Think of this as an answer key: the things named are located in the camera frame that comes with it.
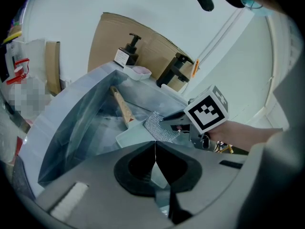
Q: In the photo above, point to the dark soap pump bottle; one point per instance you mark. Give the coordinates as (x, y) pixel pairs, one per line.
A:
(128, 52)

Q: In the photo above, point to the black faucet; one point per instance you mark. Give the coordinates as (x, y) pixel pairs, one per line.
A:
(175, 69)

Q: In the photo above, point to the silver mesh scrubber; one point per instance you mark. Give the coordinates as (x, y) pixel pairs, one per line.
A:
(155, 126)

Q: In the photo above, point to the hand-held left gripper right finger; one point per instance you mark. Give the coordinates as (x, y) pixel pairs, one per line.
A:
(209, 166)

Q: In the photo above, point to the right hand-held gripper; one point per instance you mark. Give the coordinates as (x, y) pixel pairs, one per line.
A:
(206, 113)

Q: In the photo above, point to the blue face mask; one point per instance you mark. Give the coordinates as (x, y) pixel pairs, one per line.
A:
(262, 9)

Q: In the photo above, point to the clear plastic bag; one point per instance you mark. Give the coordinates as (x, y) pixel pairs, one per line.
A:
(9, 132)

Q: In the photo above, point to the person's grey top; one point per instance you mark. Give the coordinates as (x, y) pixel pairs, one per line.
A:
(274, 175)

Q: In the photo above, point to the person's right forearm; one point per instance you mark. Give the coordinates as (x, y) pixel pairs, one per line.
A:
(240, 135)

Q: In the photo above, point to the white soap dish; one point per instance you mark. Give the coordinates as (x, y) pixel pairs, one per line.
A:
(138, 73)

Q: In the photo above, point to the small cardboard box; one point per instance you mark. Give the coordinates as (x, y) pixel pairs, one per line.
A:
(53, 65)

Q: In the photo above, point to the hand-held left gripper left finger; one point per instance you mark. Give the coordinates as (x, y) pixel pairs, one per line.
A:
(95, 175)

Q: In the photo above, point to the grey steel sink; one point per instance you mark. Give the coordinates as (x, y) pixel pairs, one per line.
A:
(78, 118)

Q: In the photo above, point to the large cardboard sheet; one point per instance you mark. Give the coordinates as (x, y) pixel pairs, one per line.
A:
(114, 39)

